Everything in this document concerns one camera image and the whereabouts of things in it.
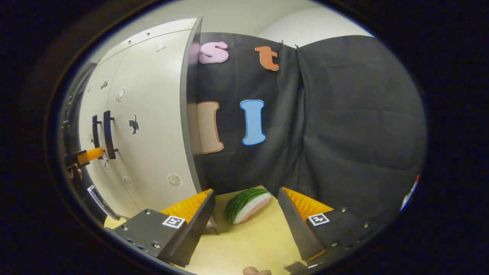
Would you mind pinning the white cabinet drawer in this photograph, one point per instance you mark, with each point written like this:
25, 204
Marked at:
168, 32

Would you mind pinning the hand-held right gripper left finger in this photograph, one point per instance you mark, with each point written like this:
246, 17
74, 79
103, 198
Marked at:
198, 225

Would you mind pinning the white cabinet door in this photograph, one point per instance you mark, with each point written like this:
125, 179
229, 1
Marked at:
89, 99
160, 114

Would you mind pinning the black backdrop cloth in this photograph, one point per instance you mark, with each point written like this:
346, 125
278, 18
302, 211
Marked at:
344, 126

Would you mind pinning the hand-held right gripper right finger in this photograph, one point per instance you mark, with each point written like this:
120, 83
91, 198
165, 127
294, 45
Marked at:
296, 229

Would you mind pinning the white cabinet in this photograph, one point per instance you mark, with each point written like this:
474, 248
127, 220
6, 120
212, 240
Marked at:
189, 114

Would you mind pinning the watermelon slice toy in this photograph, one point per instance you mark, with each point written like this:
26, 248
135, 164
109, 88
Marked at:
244, 206

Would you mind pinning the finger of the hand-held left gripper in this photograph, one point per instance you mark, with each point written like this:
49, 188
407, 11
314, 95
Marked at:
91, 154

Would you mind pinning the white and red item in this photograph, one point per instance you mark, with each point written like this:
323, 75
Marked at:
410, 193

